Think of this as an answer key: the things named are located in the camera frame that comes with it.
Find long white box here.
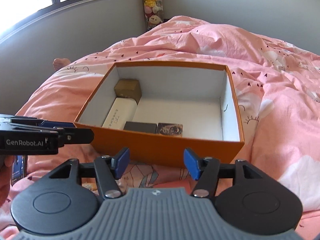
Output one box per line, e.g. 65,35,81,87
102,97,139,130

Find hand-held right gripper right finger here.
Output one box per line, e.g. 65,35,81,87
183,148,264,197

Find small gold box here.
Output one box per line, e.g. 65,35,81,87
114,79,142,100

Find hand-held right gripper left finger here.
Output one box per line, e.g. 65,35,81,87
50,147,130,199

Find small brown patterned box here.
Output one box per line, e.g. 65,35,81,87
156,122,183,138

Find person's foot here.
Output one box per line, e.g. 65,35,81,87
52,58,72,72

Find dark grey box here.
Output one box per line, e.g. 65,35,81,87
123,121,158,133

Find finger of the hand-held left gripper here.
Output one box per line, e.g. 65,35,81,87
38,120,75,130
54,127,95,147

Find orange cardboard box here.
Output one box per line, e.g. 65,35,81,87
74,60,245,168

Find smartphone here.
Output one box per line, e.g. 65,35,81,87
11,154,28,187

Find tube of plush toys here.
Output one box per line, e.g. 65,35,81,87
140,0,165,32

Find pink printed blanket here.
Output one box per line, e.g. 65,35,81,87
0,15,320,240

